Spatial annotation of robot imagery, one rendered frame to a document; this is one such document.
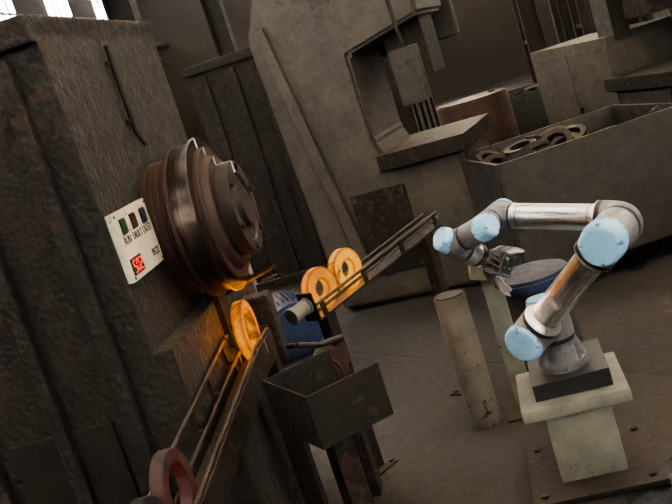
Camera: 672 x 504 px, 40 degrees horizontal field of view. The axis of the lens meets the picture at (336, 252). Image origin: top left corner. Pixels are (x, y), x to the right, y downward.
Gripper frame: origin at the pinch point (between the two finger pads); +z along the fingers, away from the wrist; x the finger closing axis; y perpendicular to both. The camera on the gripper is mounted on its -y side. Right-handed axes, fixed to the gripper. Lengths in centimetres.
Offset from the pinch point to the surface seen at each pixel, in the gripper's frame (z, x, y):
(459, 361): 27, -31, -43
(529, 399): 7.6, -36.3, 13.9
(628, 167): 148, 90, -102
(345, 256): -19, -8, -67
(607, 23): 203, 207, -202
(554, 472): 29, -55, 13
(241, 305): -71, -37, -34
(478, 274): 15.2, 0.2, -34.0
